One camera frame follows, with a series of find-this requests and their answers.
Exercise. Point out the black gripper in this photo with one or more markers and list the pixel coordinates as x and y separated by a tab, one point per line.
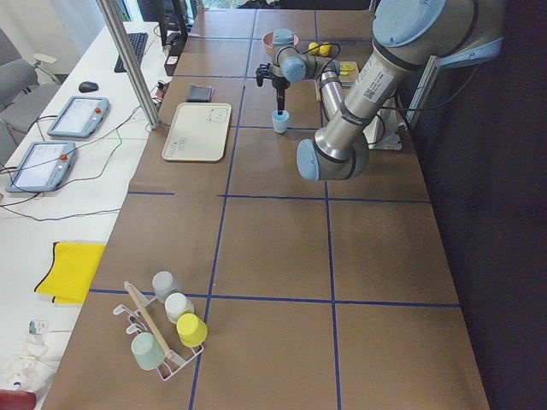
279	85

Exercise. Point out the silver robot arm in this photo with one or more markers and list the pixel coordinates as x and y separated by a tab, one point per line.
405	35

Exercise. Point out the light blue cup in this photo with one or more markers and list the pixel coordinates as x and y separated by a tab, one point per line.
280	121

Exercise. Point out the grey upturned cup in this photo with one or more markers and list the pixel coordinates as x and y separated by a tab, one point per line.
165	284

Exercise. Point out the white upturned cup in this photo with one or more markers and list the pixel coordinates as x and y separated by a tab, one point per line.
176	305

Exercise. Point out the yellow upturned cup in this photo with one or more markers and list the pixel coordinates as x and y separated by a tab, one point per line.
192	330

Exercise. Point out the white cup rack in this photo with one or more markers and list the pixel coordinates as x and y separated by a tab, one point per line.
141	320

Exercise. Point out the green upturned cup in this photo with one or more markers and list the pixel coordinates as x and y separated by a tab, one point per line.
147	351

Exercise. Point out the yellow lemon near bowl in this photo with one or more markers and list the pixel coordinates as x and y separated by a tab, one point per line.
314	48

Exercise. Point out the pink bowl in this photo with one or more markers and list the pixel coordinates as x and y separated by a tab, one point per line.
267	42

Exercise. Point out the yellow lemon near edge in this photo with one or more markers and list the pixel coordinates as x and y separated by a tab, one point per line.
325	49

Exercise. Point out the wooden cutting board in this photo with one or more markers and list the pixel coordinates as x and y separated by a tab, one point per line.
347	79

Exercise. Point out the grey folded cloth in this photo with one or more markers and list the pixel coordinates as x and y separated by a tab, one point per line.
200	94

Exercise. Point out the cream bear tray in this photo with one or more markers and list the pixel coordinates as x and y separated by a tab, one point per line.
198	132

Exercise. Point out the black labelled bar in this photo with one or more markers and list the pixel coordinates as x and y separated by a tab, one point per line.
174	47

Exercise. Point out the upper red black connector board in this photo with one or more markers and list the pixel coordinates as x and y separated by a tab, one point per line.
161	89

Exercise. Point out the black monitor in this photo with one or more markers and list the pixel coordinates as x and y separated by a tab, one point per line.
172	20

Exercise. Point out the black computer mouse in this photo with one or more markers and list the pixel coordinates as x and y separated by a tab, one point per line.
88	86

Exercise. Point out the upper teach pendant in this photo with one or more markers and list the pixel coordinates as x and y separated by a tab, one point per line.
80	117

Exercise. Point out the teach pendant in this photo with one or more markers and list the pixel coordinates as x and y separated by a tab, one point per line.
80	117
44	166

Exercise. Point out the lower teach pendant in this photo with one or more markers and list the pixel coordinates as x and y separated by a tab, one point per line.
44	166

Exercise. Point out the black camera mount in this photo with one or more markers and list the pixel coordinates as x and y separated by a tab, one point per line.
263	72

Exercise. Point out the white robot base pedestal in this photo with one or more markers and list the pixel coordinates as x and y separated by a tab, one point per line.
382	132

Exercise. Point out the aluminium frame post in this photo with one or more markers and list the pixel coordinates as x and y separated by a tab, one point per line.
133	71

